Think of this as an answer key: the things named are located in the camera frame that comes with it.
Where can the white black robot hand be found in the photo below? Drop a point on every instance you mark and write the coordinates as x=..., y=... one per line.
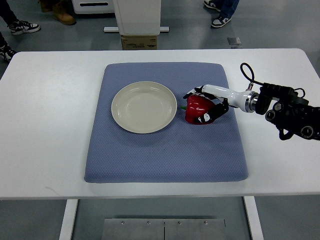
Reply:
x=223, y=98

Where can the red bell pepper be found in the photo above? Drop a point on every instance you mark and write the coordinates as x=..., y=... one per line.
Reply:
x=196, y=110

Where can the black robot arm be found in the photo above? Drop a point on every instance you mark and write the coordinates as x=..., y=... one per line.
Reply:
x=281, y=106

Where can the grey floor plate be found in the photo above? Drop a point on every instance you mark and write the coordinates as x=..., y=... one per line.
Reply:
x=234, y=41

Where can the cream round plate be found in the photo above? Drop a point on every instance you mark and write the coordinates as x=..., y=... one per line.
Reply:
x=144, y=107

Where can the blue-grey quilted mat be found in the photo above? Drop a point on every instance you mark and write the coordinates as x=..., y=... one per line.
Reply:
x=179, y=153

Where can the person in blue jeans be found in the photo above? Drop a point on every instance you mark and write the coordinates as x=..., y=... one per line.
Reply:
x=226, y=9

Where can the right white table leg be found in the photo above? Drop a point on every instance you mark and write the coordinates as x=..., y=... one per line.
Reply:
x=253, y=219

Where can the white table leg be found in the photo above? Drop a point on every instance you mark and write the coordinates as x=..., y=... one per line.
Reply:
x=68, y=221
x=253, y=219

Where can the cardboard box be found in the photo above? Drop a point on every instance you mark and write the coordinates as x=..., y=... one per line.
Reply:
x=139, y=42

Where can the tan work boot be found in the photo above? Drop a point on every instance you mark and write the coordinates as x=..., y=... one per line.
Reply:
x=60, y=14

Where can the left white table leg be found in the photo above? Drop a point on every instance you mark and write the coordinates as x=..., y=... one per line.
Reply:
x=68, y=221

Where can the person in dark trousers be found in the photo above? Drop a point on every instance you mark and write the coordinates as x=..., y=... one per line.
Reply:
x=16, y=27

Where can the white pedestal column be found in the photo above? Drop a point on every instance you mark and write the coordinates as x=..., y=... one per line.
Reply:
x=137, y=18

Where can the metal base plate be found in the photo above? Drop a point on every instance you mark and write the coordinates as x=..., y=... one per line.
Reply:
x=164, y=229

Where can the white cabinet with handle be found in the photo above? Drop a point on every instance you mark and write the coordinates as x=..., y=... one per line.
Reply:
x=93, y=6

